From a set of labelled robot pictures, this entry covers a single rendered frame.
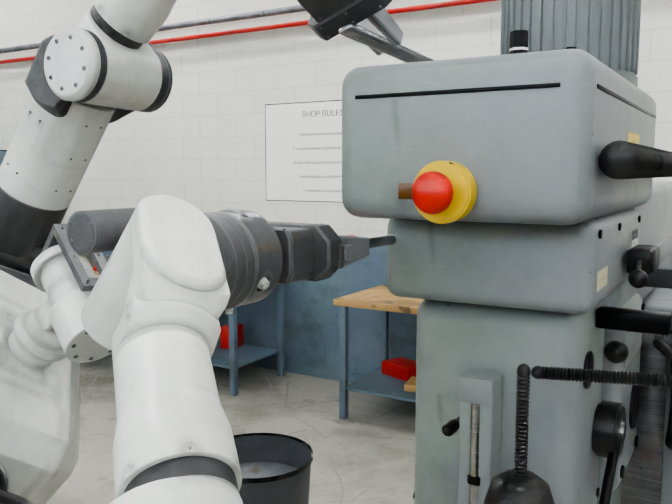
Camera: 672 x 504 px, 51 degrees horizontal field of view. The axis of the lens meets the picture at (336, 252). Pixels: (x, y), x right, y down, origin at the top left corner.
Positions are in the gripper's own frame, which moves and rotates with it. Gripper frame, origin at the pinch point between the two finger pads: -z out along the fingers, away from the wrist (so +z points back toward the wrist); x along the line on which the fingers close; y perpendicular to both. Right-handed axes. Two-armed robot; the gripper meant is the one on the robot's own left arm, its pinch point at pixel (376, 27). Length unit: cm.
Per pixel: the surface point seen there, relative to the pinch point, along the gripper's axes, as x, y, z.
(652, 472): 0, -26, -82
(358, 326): -323, 198, -345
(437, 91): 10.9, -16.8, 0.2
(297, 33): -306, 395, -189
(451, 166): 11.1, -23.8, -3.2
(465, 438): -1.7, -39.8, -28.8
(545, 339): 8.7, -29.8, -27.1
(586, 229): 17.3, -22.9, -18.8
